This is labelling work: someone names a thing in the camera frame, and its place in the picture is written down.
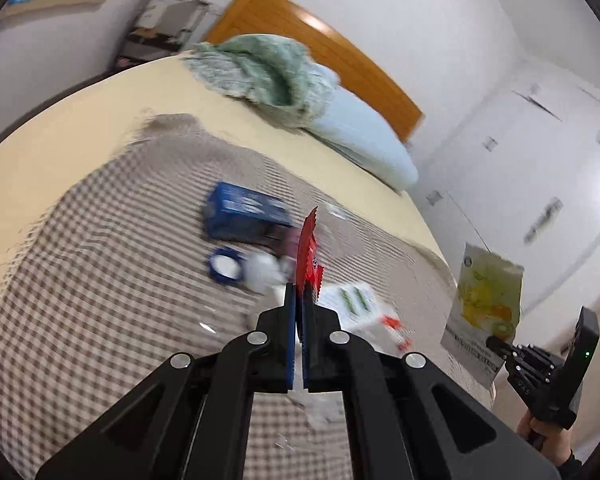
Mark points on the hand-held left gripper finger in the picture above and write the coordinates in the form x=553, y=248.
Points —
x=304, y=360
x=292, y=325

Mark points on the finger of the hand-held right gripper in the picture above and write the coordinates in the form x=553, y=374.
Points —
x=500, y=346

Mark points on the yellow green snack bag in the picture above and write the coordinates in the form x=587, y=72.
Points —
x=485, y=305

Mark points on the red snack wrapper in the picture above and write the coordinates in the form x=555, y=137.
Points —
x=307, y=250

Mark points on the blue bottle cap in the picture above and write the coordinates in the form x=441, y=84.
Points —
x=225, y=266

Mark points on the person's right hand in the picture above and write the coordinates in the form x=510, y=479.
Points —
x=547, y=437

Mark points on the clear plastic wrap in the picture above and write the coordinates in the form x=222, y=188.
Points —
x=322, y=410

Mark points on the white crumpled tissue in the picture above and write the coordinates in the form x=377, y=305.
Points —
x=267, y=272

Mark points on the white and green packet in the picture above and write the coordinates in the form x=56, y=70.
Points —
x=352, y=302

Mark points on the dark purple packet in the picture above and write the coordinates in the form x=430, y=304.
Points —
x=282, y=242

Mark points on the clear wrapper with red print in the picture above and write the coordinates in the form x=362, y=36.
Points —
x=392, y=330

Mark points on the blue cardboard box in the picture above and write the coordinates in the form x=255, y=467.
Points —
x=240, y=210

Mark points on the white wardrobe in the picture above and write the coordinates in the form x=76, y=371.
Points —
x=545, y=160

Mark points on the brown checkered blanket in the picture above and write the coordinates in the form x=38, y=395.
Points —
x=105, y=260

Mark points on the light blue pillow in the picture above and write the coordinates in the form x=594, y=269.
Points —
x=365, y=135

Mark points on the green fuzzy blanket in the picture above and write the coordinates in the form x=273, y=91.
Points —
x=265, y=70

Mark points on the bed with cream sheet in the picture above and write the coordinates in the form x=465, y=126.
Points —
x=80, y=125

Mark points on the wooden headboard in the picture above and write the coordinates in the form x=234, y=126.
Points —
x=300, y=30

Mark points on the metal bedside rack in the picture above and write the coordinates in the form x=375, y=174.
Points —
x=165, y=25

